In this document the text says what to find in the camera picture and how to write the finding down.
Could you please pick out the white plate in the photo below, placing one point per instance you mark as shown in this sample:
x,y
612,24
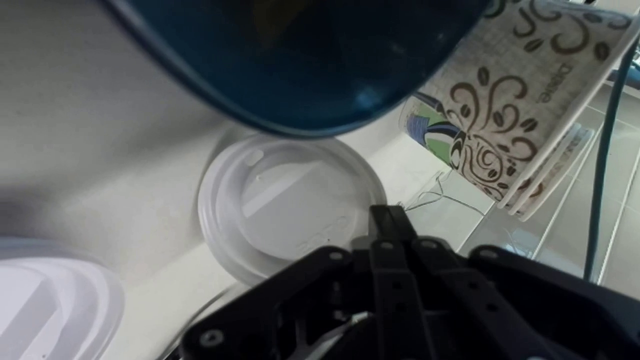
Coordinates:
x,y
46,307

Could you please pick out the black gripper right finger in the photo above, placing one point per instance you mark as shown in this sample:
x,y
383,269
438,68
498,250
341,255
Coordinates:
x,y
467,307

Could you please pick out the dark blue bowl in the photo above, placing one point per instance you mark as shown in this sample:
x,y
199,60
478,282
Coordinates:
x,y
300,60

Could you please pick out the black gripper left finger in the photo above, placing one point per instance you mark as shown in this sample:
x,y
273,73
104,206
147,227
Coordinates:
x,y
281,300

